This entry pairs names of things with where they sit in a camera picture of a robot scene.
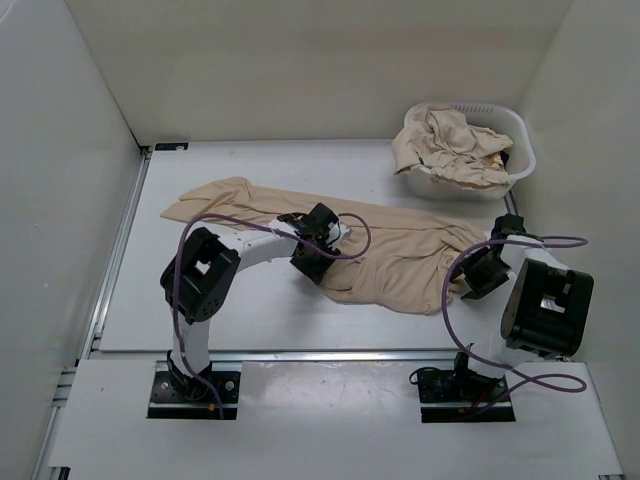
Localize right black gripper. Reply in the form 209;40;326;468
451;246;511;300

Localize beige trousers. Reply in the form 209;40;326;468
161;177;486;314

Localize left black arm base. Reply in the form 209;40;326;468
147;363;241;421

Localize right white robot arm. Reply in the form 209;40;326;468
443;214;594;400

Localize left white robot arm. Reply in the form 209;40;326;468
160;203;352;404

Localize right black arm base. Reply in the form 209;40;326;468
409;352;516;424

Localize beige clothes pile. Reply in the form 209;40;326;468
391;106;514;190

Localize white laundry basket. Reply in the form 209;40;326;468
391;102;536;202

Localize black corner label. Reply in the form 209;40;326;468
154;142;189;151

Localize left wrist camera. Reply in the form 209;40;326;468
326;221;352;248

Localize right aluminium rail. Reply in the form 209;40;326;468
503;191;518;215

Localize front aluminium rail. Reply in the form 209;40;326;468
209;349;457;363

